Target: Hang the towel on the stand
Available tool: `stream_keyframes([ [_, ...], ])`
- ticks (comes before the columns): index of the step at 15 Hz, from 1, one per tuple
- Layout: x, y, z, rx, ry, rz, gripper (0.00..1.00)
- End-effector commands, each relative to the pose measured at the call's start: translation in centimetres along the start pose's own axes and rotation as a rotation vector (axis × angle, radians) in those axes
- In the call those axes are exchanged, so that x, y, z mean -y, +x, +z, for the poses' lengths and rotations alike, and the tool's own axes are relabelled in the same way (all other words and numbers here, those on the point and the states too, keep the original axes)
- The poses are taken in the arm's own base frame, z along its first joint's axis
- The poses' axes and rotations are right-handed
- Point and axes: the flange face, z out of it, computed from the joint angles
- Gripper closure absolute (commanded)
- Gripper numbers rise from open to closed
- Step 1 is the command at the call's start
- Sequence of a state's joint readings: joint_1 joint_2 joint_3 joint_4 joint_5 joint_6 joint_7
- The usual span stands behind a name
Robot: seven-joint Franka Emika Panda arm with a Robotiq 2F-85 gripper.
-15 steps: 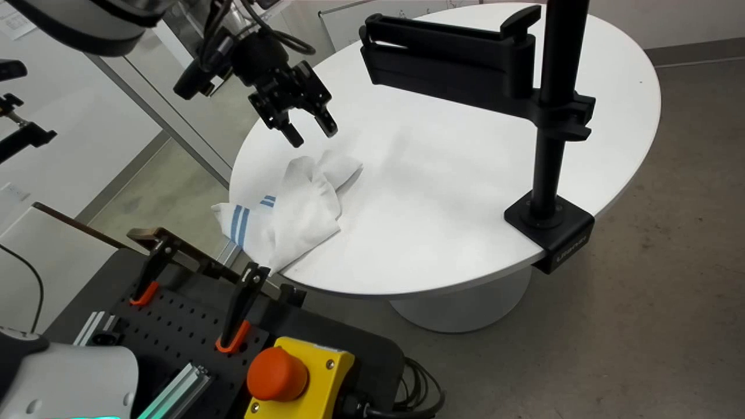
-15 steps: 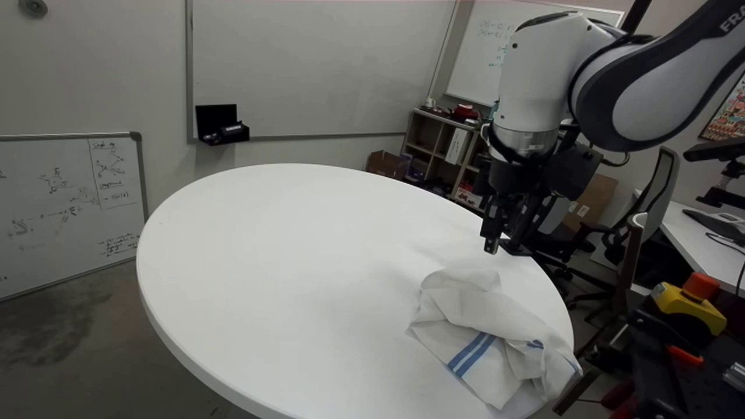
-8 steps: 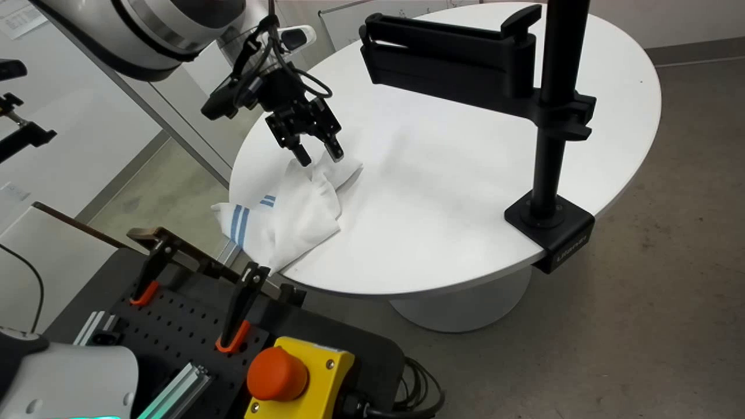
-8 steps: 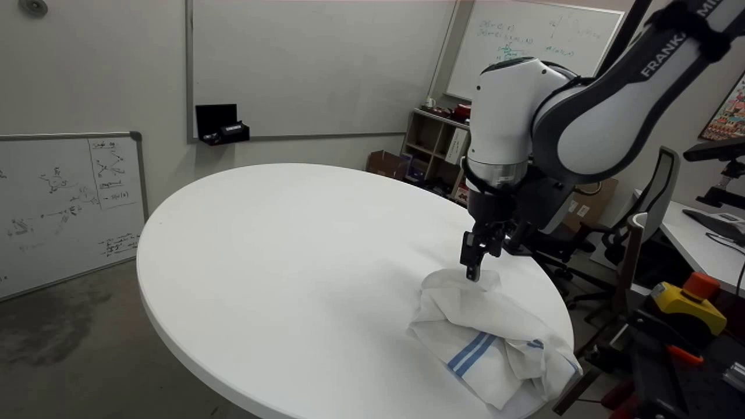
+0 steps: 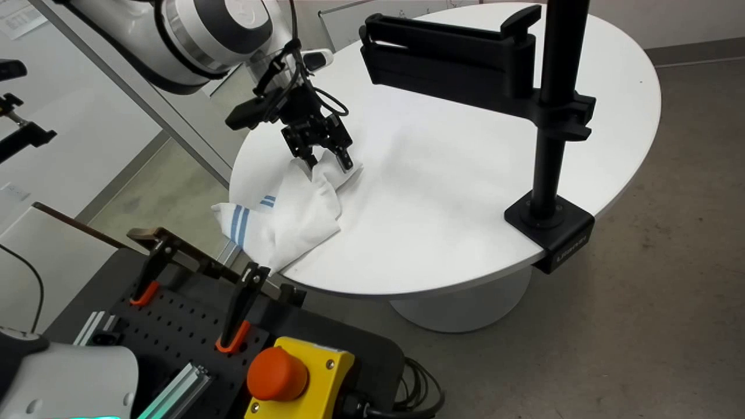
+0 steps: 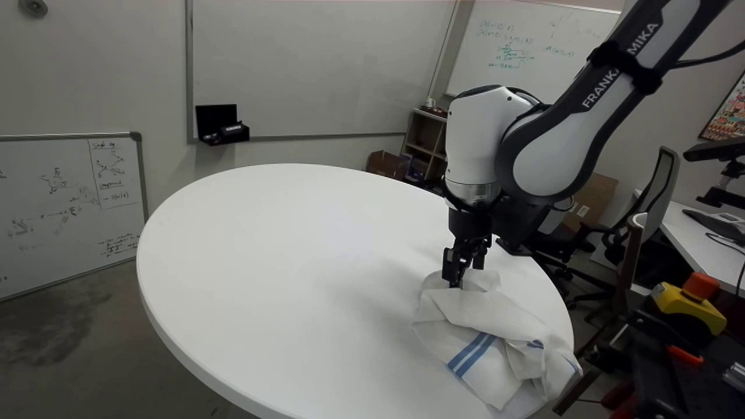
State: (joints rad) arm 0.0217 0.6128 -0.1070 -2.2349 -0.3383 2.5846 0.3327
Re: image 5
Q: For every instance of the white table pedestal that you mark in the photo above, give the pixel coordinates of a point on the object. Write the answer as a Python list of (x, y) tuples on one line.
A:
[(467, 306)]

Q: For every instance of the black clamp-on stand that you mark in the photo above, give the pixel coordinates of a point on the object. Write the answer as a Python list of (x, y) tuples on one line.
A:
[(551, 116)]

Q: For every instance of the black camera tripod mount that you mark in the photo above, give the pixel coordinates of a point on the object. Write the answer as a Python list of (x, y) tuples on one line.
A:
[(32, 135)]

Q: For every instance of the black perforated mounting board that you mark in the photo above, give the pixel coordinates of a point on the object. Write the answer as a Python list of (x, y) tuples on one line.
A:
[(188, 326)]

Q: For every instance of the yellow emergency stop box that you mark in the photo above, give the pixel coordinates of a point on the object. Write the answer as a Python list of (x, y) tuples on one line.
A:
[(327, 386)]

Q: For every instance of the white towel with blue stripes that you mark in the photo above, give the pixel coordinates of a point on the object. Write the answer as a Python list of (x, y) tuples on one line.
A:
[(293, 218)]

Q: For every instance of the aluminium extrusion bar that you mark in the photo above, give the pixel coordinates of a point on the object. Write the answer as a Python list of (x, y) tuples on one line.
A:
[(176, 391), (96, 326)]

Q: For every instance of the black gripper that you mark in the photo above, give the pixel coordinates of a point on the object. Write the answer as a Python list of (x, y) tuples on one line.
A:
[(311, 116)]

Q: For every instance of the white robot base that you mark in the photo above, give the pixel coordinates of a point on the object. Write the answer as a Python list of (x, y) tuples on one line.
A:
[(71, 379)]

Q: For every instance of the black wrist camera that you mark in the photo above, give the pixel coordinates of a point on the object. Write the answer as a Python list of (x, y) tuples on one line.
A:
[(252, 113)]

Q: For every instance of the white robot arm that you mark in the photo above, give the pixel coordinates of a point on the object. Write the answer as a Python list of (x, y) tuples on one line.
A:
[(195, 30)]

